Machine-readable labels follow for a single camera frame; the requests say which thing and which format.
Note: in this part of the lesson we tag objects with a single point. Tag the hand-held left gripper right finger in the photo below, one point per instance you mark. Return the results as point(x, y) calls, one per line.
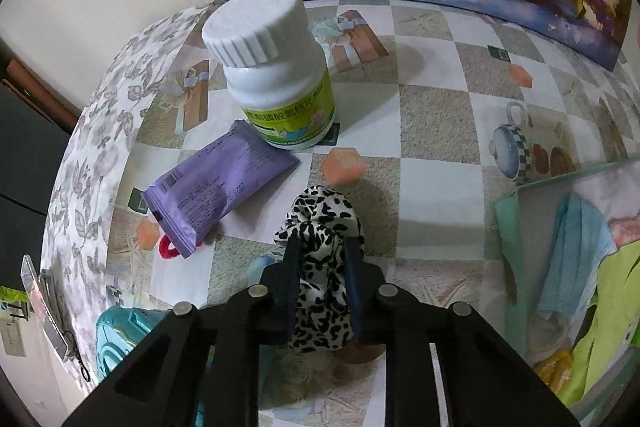
point(352, 292)

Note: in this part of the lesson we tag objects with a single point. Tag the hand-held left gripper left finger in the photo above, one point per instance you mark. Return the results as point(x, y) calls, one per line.
point(292, 287)

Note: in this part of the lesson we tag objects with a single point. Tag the leopard print scrunchie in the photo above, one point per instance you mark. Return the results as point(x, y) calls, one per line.
point(322, 227)

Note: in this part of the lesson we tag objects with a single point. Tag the teal plastic case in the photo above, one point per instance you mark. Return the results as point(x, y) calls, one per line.
point(117, 337)

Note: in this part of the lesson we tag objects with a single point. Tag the clear storage bin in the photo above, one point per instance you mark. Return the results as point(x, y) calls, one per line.
point(550, 187)

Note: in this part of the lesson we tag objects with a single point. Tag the orange soft item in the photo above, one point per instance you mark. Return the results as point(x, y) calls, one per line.
point(555, 372)

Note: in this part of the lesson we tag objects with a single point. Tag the purple snack packet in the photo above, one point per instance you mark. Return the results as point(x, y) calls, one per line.
point(220, 187)

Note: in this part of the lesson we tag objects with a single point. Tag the mint green cloth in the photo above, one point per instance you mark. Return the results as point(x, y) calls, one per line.
point(512, 257)

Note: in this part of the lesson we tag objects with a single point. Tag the checkered printed table cover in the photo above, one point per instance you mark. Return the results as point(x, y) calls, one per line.
point(435, 132)

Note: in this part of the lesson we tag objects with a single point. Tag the white pill bottle green label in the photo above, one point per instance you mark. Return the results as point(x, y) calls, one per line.
point(275, 77)

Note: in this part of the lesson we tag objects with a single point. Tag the light blue towel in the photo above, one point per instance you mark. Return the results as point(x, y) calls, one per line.
point(575, 252)

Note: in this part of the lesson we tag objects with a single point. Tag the smartphone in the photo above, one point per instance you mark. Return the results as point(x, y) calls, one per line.
point(57, 317)

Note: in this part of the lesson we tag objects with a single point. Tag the grey floral tablecloth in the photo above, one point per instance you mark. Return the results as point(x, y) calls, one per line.
point(100, 147)

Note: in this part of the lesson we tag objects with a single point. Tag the white paper slip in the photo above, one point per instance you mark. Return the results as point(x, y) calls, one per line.
point(12, 332)

